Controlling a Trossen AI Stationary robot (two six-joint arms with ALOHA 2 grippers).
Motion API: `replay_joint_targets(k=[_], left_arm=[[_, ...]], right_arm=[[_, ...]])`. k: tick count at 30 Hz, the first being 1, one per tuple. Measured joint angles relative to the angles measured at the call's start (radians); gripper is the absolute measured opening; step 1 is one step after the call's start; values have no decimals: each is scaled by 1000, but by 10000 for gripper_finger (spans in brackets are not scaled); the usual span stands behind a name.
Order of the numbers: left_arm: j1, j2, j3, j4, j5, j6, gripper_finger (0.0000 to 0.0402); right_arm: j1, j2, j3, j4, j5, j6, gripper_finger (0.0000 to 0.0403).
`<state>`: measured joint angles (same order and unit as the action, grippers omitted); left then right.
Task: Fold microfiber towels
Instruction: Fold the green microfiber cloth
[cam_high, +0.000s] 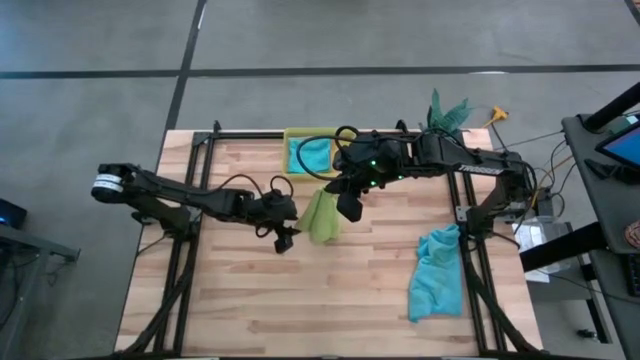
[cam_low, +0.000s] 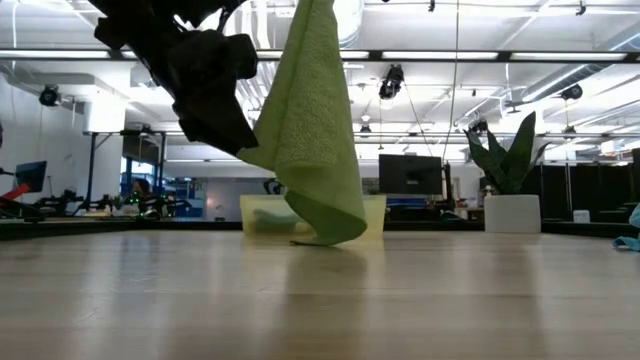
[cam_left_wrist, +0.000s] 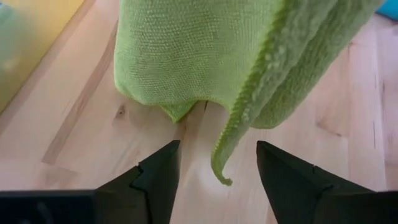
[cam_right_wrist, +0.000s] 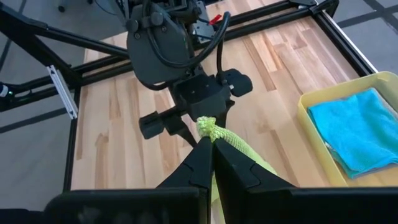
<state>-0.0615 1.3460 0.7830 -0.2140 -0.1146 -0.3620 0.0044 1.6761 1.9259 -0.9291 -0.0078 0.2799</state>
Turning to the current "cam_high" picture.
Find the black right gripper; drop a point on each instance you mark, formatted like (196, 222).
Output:
(370, 165)

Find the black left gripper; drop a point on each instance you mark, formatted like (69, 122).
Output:
(277, 212)

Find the lime green microfiber towel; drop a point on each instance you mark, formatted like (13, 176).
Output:
(320, 220)

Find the teal microfiber towel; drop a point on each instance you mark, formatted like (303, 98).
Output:
(310, 155)

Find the sky blue microfiber towel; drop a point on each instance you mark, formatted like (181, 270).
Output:
(437, 280)

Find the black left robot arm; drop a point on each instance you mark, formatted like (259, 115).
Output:
(165, 192)

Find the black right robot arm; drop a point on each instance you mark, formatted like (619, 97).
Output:
(475, 165)

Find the yellow plastic bin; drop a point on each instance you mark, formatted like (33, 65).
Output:
(290, 132)

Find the snake plant in white pot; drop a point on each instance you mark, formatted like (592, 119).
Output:
(447, 117)

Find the clear plastic container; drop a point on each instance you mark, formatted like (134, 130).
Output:
(542, 235)

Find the black power strip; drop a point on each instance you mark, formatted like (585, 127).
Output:
(550, 204)

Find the grey metal stand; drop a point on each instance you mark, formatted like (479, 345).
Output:
(30, 245)

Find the black desk gadget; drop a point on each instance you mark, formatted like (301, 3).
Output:
(602, 169)

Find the dark grey side desk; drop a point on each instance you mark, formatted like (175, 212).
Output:
(615, 210)

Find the dark device with blue light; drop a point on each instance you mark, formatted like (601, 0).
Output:
(10, 215)

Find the small black floor item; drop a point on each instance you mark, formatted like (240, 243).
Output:
(586, 333)

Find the tablet with blue screen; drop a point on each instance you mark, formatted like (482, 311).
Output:
(625, 147)

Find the reddish round object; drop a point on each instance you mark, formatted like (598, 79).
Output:
(634, 235)

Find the black keyboard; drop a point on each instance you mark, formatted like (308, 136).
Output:
(635, 275)

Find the black aluminium table frame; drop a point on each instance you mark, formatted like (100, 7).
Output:
(250, 135)

